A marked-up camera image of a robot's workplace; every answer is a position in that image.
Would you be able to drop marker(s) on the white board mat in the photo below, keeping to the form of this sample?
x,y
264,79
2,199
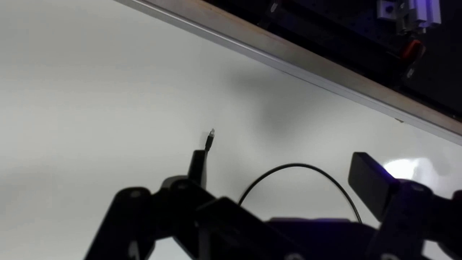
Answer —
x,y
97,98

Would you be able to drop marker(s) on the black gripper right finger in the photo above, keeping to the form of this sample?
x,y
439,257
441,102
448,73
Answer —
x,y
409,213

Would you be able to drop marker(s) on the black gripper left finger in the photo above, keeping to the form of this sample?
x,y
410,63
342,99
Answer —
x,y
204,226

